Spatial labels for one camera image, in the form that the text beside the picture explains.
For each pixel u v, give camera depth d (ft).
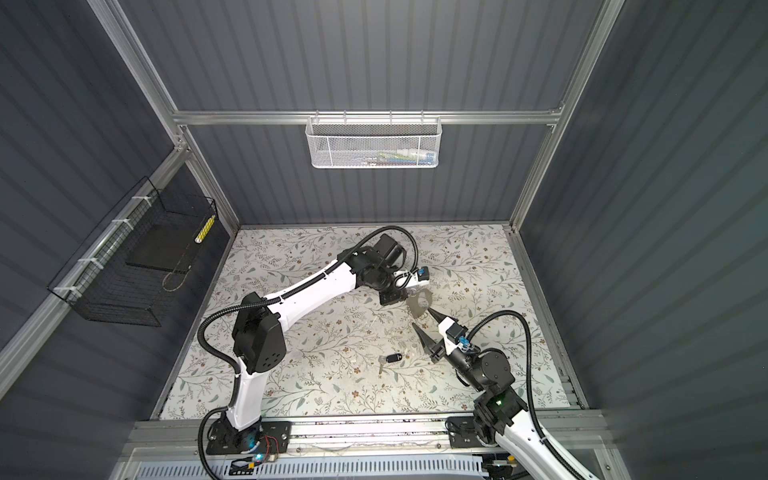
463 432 2.38
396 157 3.07
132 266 2.38
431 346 2.09
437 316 2.25
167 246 2.59
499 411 1.93
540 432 1.77
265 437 2.38
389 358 2.84
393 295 2.47
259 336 1.72
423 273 2.43
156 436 2.50
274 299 1.71
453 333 1.90
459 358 2.10
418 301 2.92
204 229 2.66
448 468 2.32
